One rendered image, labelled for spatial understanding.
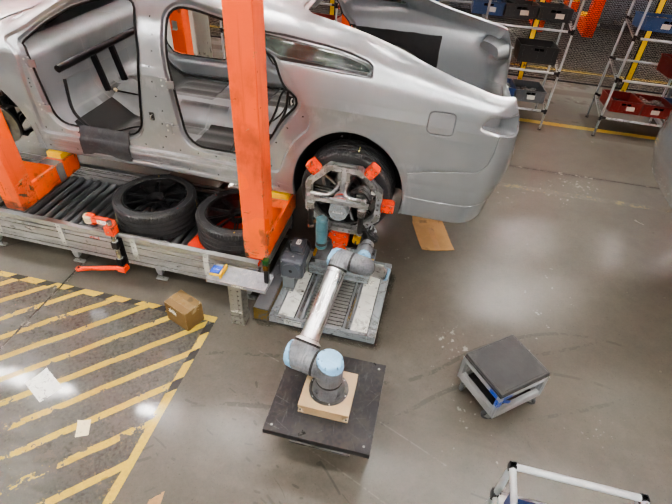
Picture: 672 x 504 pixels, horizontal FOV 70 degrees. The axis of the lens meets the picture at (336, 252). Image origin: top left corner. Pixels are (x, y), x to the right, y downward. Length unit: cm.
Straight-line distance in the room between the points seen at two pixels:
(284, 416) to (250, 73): 187
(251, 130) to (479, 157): 144
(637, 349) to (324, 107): 289
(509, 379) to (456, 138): 152
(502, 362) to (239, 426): 168
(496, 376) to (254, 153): 198
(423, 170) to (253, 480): 217
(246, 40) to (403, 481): 254
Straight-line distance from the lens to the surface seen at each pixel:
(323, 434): 283
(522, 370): 328
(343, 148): 338
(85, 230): 423
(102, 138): 424
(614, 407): 385
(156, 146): 400
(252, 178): 303
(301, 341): 273
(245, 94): 280
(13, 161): 423
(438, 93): 312
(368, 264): 281
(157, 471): 318
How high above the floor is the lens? 277
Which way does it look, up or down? 40 degrees down
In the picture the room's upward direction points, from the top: 4 degrees clockwise
